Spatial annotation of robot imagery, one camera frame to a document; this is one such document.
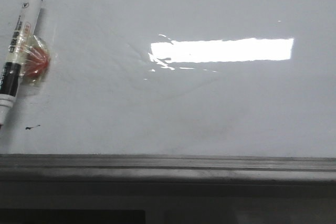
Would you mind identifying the red magnet taped to marker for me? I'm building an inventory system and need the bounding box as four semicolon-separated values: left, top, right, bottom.
20;35;51;86

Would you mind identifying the white black whiteboard marker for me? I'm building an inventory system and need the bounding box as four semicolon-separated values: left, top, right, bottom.
1;0;43;126

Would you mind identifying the white whiteboard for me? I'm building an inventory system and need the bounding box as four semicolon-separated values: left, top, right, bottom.
1;0;335;157

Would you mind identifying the grey aluminium whiteboard tray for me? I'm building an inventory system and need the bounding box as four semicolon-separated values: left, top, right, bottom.
1;154;335;183

